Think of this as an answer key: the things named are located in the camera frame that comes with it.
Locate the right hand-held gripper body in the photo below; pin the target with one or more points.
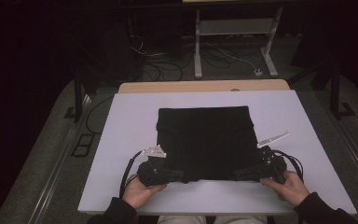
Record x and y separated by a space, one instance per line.
273 166

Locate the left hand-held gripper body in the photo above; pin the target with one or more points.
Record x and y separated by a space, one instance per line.
152 174

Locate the black tank top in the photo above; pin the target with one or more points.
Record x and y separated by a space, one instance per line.
208 143

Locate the person's left hand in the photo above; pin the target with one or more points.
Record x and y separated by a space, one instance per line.
136 194

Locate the person's right hand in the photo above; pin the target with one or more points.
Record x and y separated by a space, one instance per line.
292 189

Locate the white foam board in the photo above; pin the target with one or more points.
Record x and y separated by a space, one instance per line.
130 124

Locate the round table grommet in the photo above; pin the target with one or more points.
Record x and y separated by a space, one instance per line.
234 89

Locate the wooden table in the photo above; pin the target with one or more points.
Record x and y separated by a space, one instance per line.
199 85

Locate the white power plug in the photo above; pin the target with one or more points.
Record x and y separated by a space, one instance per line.
258 72

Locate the black metal stand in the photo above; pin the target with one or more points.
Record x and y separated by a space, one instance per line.
335 93
78 99

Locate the white metal stand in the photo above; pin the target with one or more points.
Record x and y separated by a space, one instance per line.
233 27

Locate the black floor outlet frame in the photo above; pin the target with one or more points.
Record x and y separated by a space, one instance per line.
82 152

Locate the metal floor rail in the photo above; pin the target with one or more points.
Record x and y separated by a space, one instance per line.
56 174
357 158

